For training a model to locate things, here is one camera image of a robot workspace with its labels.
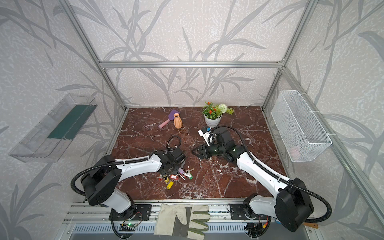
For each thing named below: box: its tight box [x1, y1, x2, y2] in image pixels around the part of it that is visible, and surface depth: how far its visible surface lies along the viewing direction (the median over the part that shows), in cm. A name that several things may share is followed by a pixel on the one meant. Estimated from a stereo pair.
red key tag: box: [170, 174, 179, 180], surface depth 86 cm
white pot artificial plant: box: [202, 101, 235, 128], surface depth 101 cm
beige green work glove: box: [154, 204, 211, 240], surface depth 72 cm
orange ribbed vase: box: [173, 112, 183, 129], surface depth 104 cm
